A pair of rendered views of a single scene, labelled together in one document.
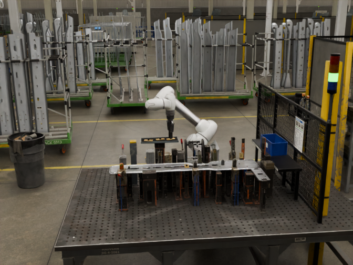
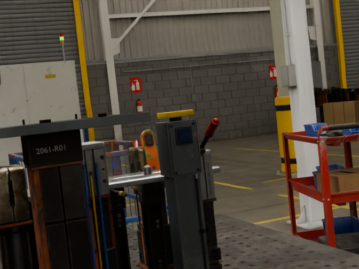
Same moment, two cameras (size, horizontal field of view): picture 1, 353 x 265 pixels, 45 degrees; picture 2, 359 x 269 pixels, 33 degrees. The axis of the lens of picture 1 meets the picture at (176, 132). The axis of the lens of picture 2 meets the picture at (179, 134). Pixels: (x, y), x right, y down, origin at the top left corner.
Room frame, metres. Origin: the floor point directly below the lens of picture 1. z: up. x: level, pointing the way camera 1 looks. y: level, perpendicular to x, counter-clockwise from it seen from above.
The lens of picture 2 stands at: (5.16, 0.07, 1.18)
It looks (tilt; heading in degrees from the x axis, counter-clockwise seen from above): 3 degrees down; 163
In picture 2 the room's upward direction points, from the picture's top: 6 degrees counter-clockwise
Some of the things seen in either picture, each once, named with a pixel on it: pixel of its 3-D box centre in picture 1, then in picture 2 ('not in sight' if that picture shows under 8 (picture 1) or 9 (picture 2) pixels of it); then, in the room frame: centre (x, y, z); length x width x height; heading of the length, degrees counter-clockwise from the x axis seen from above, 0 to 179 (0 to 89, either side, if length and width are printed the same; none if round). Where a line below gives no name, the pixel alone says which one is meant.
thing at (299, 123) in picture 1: (299, 134); not in sight; (3.66, -1.11, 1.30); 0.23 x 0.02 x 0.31; 5
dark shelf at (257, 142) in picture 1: (274, 153); not in sight; (3.94, -0.97, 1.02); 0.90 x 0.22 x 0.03; 5
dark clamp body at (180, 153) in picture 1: (180, 169); not in sight; (3.86, -0.04, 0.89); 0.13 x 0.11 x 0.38; 5
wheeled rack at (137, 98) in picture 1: (127, 71); not in sight; (10.56, 1.22, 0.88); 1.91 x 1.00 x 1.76; 6
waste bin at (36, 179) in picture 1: (28, 160); not in sight; (5.62, 2.09, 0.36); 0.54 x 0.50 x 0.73; 5
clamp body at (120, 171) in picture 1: (122, 189); (149, 207); (3.43, 0.48, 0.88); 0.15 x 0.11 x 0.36; 5
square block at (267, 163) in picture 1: (268, 180); not in sight; (3.60, -0.84, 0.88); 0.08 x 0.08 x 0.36; 5
